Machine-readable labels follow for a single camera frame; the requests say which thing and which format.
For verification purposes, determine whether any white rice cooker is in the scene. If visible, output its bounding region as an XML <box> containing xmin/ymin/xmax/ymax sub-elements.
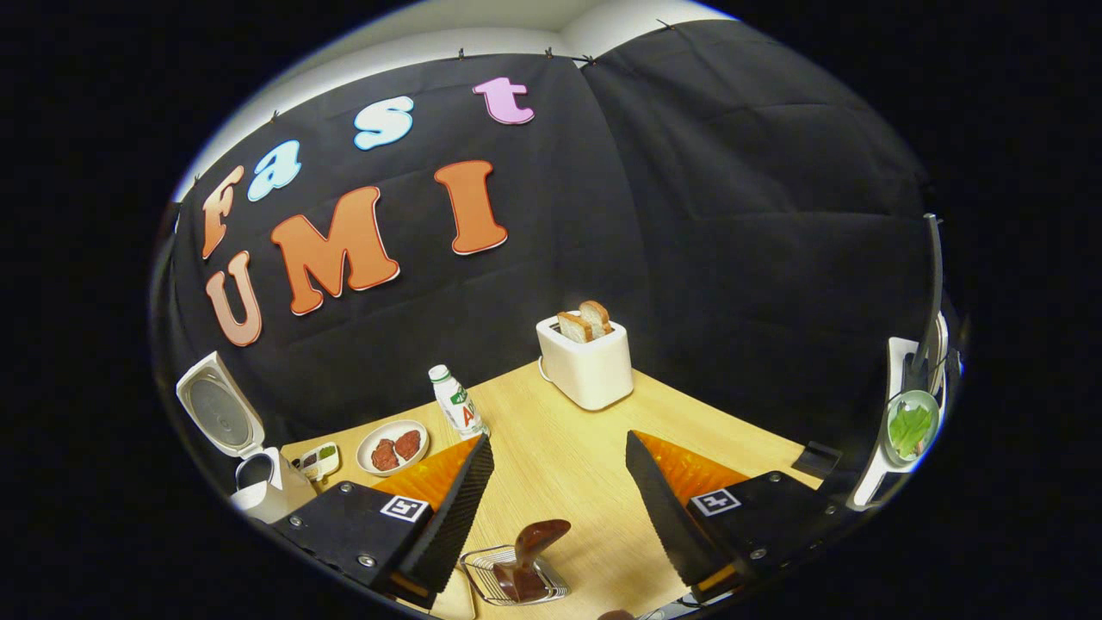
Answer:
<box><xmin>176</xmin><ymin>351</ymin><xmax>318</xmax><ymax>524</ymax></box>

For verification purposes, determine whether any white oval plate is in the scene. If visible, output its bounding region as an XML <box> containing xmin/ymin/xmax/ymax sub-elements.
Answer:
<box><xmin>356</xmin><ymin>419</ymin><xmax>430</xmax><ymax>477</ymax></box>

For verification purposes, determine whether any white drink bottle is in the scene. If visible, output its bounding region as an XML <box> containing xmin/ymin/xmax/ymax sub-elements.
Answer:
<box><xmin>429</xmin><ymin>364</ymin><xmax>487</xmax><ymax>442</ymax></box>

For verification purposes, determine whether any green vegetable bowl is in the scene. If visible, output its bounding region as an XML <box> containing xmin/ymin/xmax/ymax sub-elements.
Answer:
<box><xmin>887</xmin><ymin>389</ymin><xmax>941</xmax><ymax>468</ymax></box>

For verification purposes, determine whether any brown wooden spoon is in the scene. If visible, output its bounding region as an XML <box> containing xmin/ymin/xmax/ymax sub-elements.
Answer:
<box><xmin>495</xmin><ymin>519</ymin><xmax>572</xmax><ymax>602</ymax></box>

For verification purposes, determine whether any white toaster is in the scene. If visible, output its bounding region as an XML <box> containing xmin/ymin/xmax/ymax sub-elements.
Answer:
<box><xmin>536</xmin><ymin>310</ymin><xmax>635</xmax><ymax>412</ymax></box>

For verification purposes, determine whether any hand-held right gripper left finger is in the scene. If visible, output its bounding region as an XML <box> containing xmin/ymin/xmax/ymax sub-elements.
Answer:
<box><xmin>271</xmin><ymin>433</ymin><xmax>496</xmax><ymax>608</ymax></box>

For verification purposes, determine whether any dark metal pole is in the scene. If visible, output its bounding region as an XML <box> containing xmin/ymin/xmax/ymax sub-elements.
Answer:
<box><xmin>904</xmin><ymin>214</ymin><xmax>945</xmax><ymax>393</ymax></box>

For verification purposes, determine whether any small black clip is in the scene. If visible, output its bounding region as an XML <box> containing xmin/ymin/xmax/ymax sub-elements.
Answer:
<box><xmin>792</xmin><ymin>441</ymin><xmax>843</xmax><ymax>479</ymax></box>

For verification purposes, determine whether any white divided condiment tray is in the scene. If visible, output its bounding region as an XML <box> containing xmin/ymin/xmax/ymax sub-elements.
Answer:
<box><xmin>293</xmin><ymin>442</ymin><xmax>341</xmax><ymax>481</ymax></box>

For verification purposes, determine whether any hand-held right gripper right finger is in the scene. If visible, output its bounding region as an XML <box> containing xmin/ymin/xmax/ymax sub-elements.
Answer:
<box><xmin>626</xmin><ymin>429</ymin><xmax>862</xmax><ymax>604</ymax></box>

